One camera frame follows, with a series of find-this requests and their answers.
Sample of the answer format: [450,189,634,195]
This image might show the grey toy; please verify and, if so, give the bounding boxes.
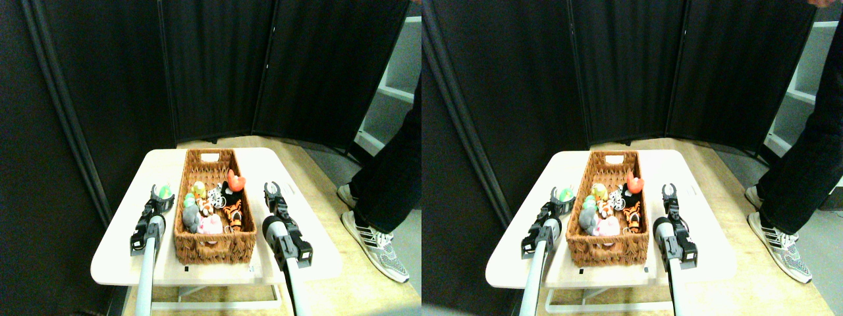
[580,206,601,236]
[182,204,202,234]

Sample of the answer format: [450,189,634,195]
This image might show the orange tiger toy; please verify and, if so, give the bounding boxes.
[224,201,244,233]
[624,203,643,235]

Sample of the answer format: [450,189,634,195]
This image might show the low white table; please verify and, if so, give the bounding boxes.
[91,148,342,311]
[486,150,737,314]

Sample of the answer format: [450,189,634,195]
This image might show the pink toy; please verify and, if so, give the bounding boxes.
[596,217,622,250]
[198,216,225,246]

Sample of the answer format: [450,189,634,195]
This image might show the brown wicker basket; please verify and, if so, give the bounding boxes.
[565,152,650,267]
[173,150,258,266]

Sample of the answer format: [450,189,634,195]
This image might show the person's legs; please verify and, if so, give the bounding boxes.
[745,20,843,284]
[337,69,422,284]

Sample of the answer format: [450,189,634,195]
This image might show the grey curtain pole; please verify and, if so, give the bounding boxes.
[22,0,114,228]
[421,0,516,228]

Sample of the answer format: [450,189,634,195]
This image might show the white shelf unit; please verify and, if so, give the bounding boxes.
[764,21,843,159]
[354,16,422,159]

